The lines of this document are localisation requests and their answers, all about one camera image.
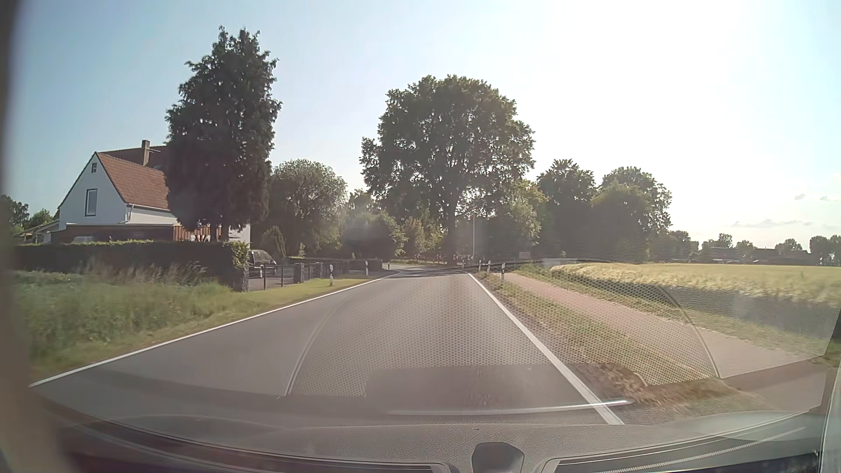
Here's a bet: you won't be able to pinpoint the large broad oak tree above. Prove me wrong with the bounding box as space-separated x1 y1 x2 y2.
359 74 536 262

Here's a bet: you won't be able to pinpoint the grey asphalt road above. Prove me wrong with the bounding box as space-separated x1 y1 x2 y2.
32 265 625 427

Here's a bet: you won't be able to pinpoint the round leafy tree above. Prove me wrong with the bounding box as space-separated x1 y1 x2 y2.
259 159 349 258

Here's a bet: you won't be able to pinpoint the dark metal fence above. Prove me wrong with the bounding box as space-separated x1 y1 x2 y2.
247 258 383 291

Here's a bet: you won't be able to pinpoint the road markings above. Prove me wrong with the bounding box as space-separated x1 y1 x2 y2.
30 269 625 426

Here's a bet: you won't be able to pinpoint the dark parked car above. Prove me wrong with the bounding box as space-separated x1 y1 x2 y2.
247 249 279 277

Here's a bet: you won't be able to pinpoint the narrow grass verge strip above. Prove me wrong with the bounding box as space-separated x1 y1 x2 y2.
474 271 743 408

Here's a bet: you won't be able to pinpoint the group of dark trees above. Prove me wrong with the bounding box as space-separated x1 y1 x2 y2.
512 158 699 264

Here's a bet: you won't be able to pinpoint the car's own bonnet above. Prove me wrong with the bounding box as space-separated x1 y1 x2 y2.
33 368 830 473

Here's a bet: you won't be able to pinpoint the tall dark conifer tree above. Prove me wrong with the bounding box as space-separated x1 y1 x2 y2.
164 26 283 243

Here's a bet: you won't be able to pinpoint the reddish paved cycle path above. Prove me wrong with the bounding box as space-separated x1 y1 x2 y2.
502 272 830 395

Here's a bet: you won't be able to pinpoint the trimmed green hedge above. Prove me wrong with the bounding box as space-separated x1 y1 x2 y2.
14 240 251 290

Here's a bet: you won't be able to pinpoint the white house with red roof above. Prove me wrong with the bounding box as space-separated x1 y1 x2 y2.
18 140 252 246

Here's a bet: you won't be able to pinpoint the grass verge with tall weeds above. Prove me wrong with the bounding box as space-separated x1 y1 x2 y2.
13 269 389 382

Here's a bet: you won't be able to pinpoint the pale grain field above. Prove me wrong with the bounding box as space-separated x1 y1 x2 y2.
519 261 841 365

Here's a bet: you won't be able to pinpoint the distant row of buildings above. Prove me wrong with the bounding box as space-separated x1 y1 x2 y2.
696 246 816 265

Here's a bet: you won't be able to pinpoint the distant row of trees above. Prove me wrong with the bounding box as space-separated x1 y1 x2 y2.
690 233 841 266

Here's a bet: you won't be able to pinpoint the metal guard rail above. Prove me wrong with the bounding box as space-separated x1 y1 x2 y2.
460 259 546 273

